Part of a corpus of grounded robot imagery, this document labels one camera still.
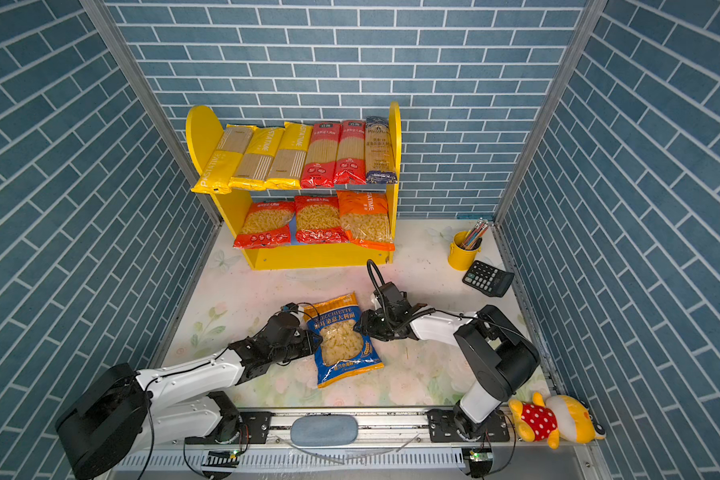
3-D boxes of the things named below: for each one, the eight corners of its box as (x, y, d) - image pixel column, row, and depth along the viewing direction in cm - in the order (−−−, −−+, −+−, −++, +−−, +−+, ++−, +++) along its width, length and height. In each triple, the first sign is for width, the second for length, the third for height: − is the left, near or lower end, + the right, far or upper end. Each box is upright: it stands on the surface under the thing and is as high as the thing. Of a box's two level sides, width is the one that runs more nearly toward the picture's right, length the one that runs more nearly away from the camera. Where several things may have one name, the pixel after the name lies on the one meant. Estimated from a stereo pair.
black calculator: (461, 281, 105) (463, 277, 103) (469, 262, 111) (471, 257, 109) (505, 300, 101) (508, 295, 98) (511, 278, 106) (514, 273, 104)
